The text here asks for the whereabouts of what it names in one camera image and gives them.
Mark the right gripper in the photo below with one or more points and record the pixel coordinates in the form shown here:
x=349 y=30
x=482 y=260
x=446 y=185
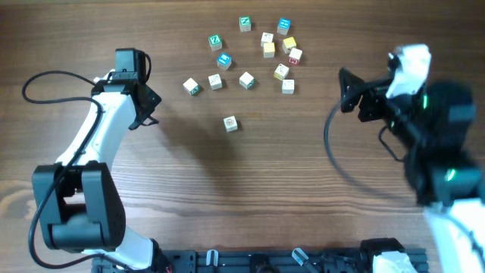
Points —
x=372 y=91

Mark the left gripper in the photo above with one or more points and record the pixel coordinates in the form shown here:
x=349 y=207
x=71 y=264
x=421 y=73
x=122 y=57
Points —
x=154 y=99

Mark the blue block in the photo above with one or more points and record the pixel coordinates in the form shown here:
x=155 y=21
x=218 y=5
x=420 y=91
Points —
x=224 y=61
x=283 y=26

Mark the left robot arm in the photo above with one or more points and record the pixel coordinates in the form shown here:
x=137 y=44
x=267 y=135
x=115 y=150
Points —
x=79 y=213

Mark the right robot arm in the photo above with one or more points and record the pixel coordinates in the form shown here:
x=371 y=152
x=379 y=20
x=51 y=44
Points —
x=432 y=123

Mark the white green block far left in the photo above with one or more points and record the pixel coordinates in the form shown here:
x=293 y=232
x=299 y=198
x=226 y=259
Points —
x=191 y=86

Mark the white block lower right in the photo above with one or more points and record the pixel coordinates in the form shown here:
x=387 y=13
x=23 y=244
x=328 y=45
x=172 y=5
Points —
x=288 y=86

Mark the red M block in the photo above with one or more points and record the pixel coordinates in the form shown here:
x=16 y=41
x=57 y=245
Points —
x=295 y=56

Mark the yellow sided picture block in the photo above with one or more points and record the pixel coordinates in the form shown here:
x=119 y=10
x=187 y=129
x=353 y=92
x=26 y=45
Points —
x=281 y=72

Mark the white block lower left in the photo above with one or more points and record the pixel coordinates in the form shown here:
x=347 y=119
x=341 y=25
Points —
x=215 y=81

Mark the green Z block left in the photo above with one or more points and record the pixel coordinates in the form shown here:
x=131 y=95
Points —
x=215 y=42

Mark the green z block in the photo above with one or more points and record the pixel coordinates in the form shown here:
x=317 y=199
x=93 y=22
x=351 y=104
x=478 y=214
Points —
x=245 y=24
x=215 y=42

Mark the white block upper middle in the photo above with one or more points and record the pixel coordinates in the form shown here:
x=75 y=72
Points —
x=266 y=38

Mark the white teal block centre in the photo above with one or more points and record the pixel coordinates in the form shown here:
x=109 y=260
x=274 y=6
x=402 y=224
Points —
x=246 y=80

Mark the green Z block top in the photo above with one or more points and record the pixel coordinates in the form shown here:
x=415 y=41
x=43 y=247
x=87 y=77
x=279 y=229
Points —
x=245 y=24

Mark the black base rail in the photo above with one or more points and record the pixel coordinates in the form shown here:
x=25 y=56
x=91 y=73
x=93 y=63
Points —
x=356 y=259

